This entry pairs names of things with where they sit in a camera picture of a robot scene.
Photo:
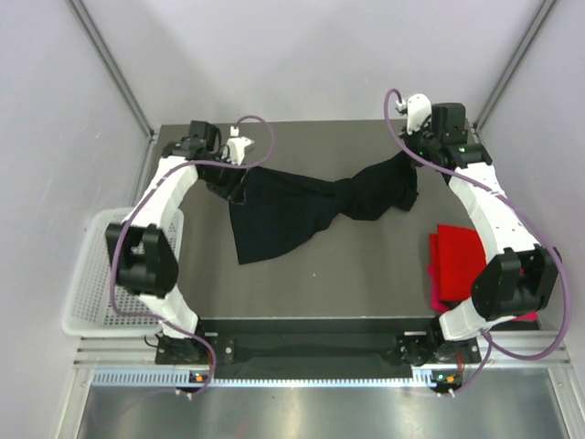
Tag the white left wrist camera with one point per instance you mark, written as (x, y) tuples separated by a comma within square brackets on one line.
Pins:
[(236, 147)]

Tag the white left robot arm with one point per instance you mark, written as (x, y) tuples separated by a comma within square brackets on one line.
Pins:
[(142, 262)]

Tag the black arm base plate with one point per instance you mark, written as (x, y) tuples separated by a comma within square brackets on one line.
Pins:
[(317, 348)]

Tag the folded red t shirt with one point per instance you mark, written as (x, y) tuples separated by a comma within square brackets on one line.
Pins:
[(458, 257)]

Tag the aluminium frame post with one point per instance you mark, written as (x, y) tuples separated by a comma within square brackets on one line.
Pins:
[(91, 30), (528, 38)]

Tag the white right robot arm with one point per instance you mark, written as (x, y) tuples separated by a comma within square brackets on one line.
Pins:
[(520, 273)]

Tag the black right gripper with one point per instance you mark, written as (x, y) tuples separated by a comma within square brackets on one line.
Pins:
[(424, 128)]

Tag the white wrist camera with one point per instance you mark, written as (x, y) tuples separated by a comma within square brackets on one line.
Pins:
[(417, 108), (236, 147)]

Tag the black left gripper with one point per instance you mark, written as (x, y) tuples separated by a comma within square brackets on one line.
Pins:
[(232, 190)]

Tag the white plastic basket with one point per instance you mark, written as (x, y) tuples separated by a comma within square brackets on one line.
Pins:
[(88, 311)]

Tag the folded pink t shirt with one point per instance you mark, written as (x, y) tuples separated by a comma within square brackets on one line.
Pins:
[(440, 307)]

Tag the black t shirt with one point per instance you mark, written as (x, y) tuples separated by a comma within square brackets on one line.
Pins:
[(282, 211)]

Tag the aluminium front rail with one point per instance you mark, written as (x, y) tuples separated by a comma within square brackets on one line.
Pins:
[(132, 352)]

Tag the right aluminium frame post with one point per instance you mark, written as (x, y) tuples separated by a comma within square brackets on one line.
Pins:
[(528, 38)]

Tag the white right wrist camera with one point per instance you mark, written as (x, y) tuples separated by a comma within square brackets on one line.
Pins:
[(417, 108)]

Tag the left aluminium frame post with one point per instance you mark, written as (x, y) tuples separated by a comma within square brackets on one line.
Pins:
[(91, 30)]

